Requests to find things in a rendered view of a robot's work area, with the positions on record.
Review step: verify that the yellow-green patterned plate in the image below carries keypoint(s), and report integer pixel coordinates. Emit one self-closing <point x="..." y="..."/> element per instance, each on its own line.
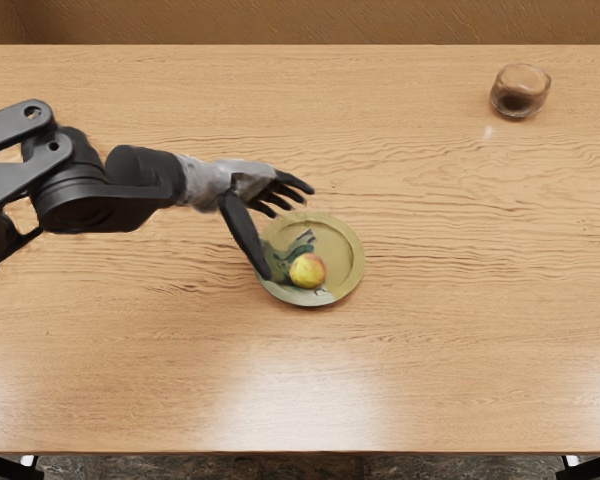
<point x="330" y="240"/>

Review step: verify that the clear glass cup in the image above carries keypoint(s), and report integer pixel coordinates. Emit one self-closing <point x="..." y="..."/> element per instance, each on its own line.
<point x="520" y="92"/>

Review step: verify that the yellow-red apple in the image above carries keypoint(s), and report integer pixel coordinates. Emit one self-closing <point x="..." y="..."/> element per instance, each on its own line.
<point x="307" y="270"/>

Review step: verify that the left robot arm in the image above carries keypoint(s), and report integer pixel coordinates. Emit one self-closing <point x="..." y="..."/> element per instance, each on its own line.
<point x="80" y="190"/>

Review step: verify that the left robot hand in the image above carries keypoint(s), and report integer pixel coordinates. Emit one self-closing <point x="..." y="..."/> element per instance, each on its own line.
<point x="211" y="182"/>

